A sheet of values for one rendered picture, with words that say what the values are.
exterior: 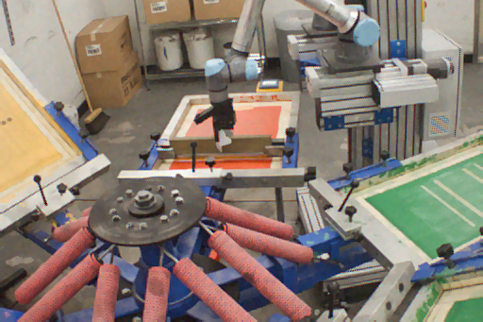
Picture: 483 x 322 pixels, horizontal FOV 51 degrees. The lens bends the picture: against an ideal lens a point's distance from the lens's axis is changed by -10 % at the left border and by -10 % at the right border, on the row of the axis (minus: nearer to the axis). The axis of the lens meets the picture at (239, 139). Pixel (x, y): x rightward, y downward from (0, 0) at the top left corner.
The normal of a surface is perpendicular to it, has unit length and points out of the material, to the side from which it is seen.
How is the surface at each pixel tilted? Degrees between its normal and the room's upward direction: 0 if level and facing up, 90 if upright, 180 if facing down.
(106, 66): 91
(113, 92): 90
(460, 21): 90
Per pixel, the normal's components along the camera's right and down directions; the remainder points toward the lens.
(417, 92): 0.07, 0.45
